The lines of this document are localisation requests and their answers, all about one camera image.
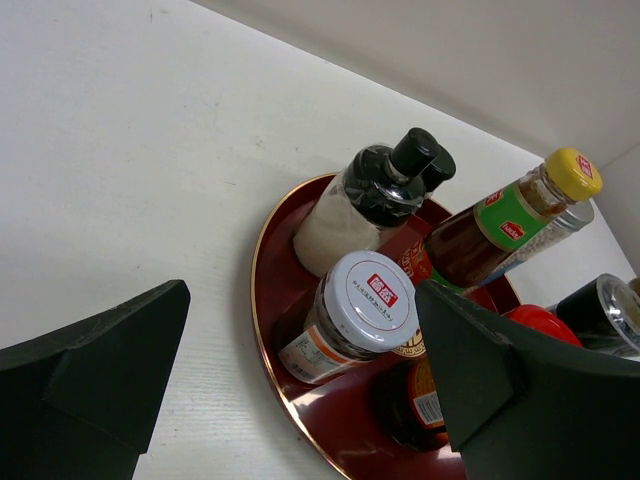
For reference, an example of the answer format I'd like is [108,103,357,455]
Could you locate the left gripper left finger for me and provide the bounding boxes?
[1,280,190,479]

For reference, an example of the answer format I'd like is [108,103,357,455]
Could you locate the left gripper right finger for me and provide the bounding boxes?
[415,280,639,479]

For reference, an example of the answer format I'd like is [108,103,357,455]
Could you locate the red lid sauce jar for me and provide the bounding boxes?
[372,305,584,454]

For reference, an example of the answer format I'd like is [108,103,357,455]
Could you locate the silver top salt shaker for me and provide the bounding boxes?
[549,273,639,358]

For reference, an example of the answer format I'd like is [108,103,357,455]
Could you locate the yellow cap chili sauce bottle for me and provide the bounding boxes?
[398,147,603,293]

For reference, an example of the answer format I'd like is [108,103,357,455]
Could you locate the grey lid paste jar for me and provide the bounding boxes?
[274,251,419,385]

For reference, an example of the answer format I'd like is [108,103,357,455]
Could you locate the white cylinder spice shaker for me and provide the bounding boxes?
[484,200,595,284]

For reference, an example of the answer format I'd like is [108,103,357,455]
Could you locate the black cap cumin spice bottle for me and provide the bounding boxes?
[421,146,456,195]

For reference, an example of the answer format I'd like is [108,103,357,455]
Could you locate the black cap white-powder bottle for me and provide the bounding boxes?
[293,127,441,277]

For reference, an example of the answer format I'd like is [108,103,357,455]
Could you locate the red round tray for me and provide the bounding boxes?
[251,174,465,480]

